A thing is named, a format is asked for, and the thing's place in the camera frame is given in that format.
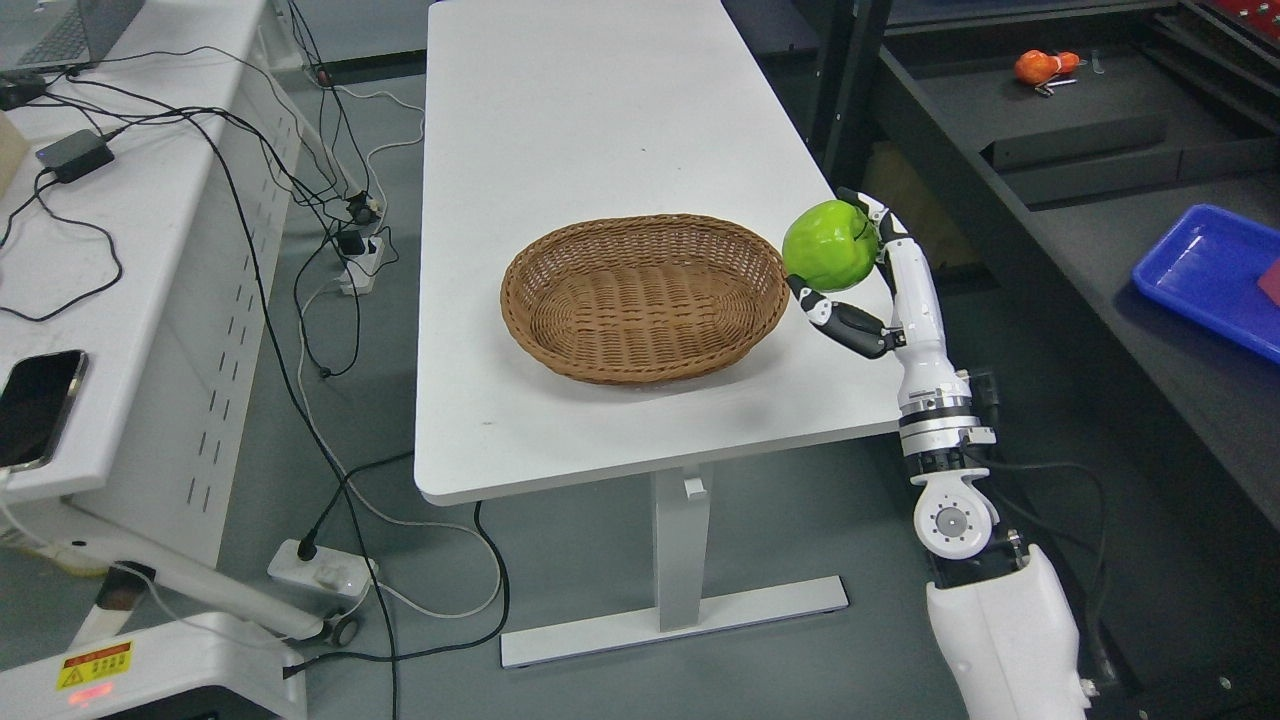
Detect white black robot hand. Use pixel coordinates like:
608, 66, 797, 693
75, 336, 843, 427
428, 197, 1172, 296
785, 188, 972, 415

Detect green apple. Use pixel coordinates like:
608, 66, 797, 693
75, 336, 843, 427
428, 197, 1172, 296
782, 199, 879, 293

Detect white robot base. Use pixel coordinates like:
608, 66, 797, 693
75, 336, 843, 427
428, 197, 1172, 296
1, 612, 308, 719

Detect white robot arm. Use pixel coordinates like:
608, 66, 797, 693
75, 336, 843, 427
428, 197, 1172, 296
899, 366, 1091, 719

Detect orange toy on shelf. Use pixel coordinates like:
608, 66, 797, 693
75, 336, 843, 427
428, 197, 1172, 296
1012, 49, 1082, 86

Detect blue plastic tray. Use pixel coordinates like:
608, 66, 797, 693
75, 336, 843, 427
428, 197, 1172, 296
1132, 204, 1279, 363

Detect brown wicker basket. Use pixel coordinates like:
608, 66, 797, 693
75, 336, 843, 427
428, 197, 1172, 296
500, 214, 790, 386

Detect red cube block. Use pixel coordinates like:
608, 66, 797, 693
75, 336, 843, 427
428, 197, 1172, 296
1256, 259, 1280, 307

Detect white standing desk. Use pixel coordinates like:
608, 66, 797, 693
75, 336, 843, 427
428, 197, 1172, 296
413, 0, 904, 669

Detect white power strip with plugs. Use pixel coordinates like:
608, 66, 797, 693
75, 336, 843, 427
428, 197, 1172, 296
335, 231, 387, 296

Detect white floor power strip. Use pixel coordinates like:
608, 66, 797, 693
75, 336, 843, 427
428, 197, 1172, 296
268, 538, 378, 600

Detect white left side desk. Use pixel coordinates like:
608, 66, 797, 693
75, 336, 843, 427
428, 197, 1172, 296
0, 0, 303, 571

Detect black power adapter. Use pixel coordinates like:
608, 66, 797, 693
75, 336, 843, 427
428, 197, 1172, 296
35, 129, 115, 184

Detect black smartphone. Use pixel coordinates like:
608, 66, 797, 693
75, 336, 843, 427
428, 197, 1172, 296
1, 348, 88, 471

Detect grey laptop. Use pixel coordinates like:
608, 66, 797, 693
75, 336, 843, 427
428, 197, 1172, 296
1, 1, 145, 72

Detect black power cable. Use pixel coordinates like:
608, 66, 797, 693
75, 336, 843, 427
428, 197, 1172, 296
283, 452, 511, 682

